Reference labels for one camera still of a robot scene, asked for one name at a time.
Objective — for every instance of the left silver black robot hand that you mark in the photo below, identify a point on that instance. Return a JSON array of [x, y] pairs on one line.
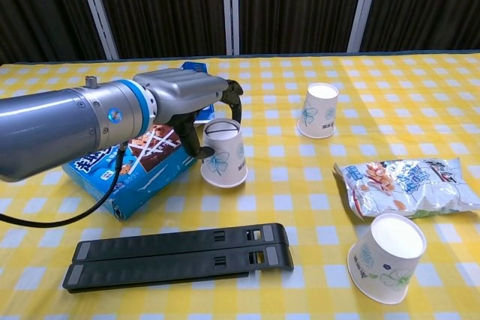
[[180, 87]]

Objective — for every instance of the white floral paper cup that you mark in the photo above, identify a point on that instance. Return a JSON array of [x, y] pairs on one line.
[[386, 260], [225, 162], [318, 114]]

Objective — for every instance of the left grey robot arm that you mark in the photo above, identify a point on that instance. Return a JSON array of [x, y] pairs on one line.
[[56, 129]]

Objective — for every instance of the blue sandwich cookie box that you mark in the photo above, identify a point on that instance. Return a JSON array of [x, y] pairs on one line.
[[195, 66]]

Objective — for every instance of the dark partition panel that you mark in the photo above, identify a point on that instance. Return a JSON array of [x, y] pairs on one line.
[[427, 5], [165, 5], [296, 5], [41, 9]]

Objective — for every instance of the blue chocolate chip cookie box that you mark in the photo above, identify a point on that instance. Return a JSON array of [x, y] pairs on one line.
[[150, 185]]

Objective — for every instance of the yellow white checked tablecloth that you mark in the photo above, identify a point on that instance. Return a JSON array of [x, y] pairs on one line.
[[281, 192]]

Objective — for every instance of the black plastic folding stand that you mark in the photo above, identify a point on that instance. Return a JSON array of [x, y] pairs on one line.
[[168, 256]]

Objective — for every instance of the silver blue snack bag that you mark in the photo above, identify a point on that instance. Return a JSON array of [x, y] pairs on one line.
[[405, 189]]

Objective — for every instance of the white partition post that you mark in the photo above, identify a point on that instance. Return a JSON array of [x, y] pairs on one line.
[[363, 9], [230, 9], [97, 12]]

